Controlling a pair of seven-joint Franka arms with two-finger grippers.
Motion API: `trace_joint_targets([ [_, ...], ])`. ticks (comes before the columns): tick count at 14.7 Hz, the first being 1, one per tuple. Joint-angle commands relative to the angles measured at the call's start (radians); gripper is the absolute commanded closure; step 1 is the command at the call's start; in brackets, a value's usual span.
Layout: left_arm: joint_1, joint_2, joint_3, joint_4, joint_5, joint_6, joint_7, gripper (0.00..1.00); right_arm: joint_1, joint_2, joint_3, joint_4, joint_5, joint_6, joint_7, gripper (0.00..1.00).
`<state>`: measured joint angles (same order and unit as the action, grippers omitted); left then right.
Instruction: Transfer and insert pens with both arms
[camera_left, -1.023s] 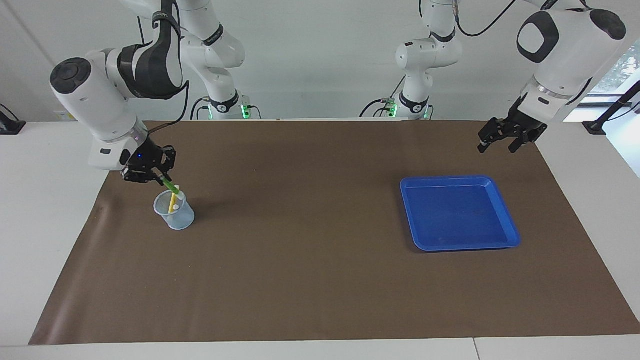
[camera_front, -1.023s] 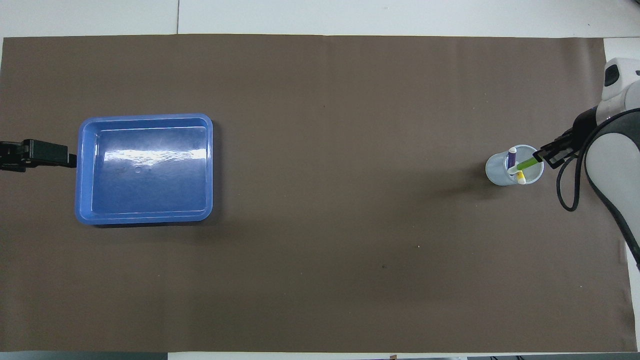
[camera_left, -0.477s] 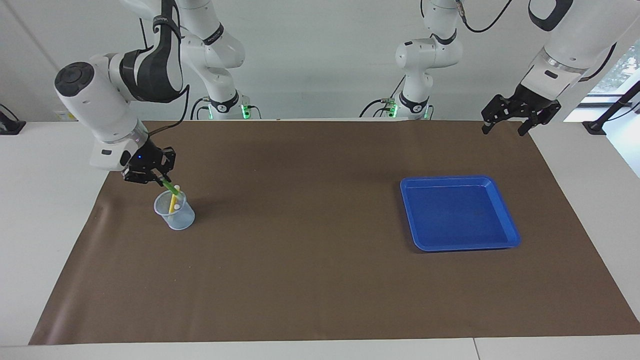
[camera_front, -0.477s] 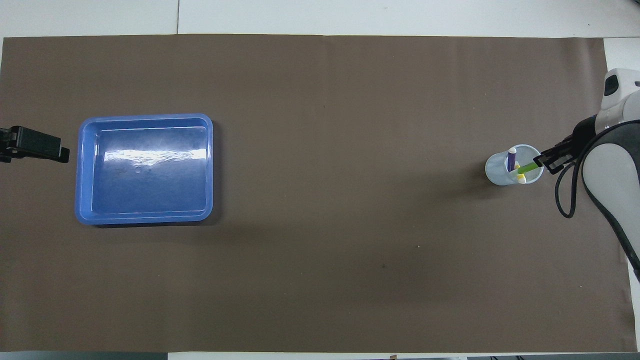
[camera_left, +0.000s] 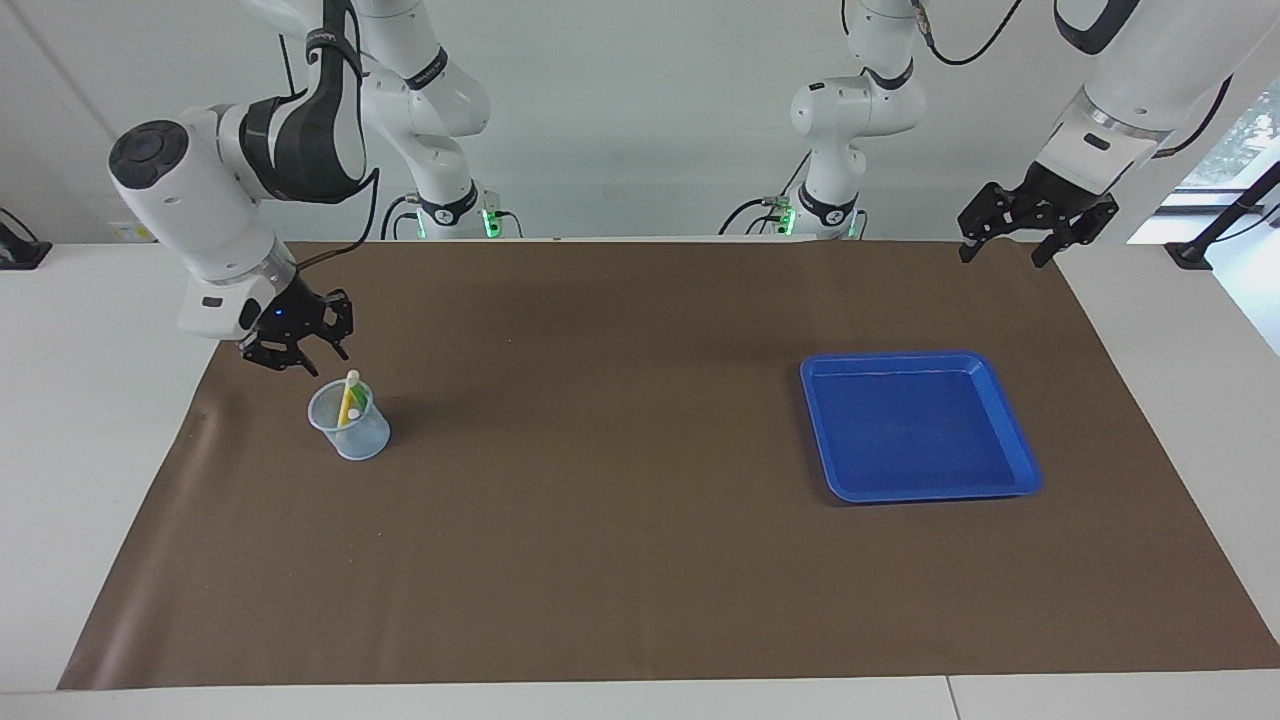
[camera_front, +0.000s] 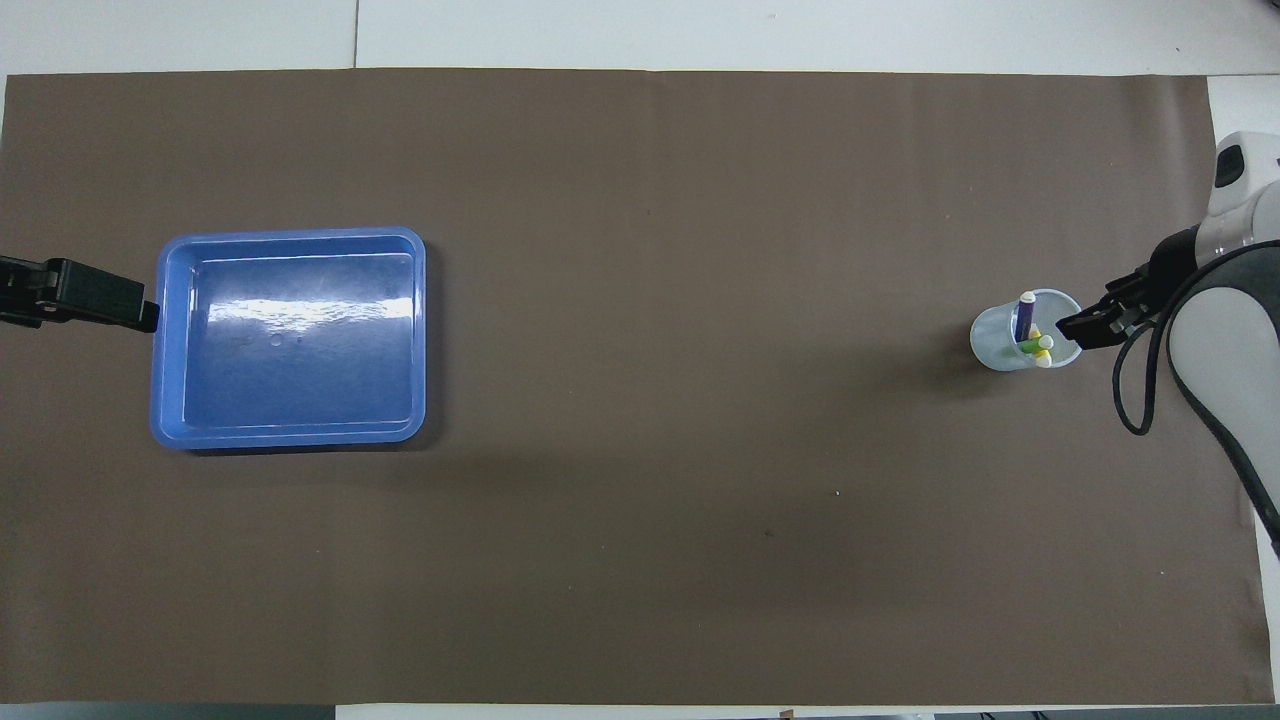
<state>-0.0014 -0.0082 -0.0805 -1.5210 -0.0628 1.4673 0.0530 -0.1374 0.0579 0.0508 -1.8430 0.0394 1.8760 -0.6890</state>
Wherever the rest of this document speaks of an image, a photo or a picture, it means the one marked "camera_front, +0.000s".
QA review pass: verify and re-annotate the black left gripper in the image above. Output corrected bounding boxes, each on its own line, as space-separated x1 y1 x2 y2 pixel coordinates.
0 256 161 335

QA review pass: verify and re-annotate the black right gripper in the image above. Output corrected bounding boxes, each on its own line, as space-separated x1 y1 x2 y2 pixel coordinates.
1055 227 1203 352

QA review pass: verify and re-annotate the translucent plastic cup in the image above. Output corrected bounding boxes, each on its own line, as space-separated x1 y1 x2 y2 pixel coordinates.
970 289 1086 372

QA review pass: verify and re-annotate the blue plastic tray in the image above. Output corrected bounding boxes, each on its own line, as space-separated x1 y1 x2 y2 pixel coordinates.
150 227 428 451

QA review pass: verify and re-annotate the brown table mat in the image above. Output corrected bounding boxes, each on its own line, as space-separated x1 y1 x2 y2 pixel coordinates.
0 68 1276 706

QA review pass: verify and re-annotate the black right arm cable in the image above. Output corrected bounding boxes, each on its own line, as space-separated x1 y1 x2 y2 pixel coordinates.
1112 265 1201 436

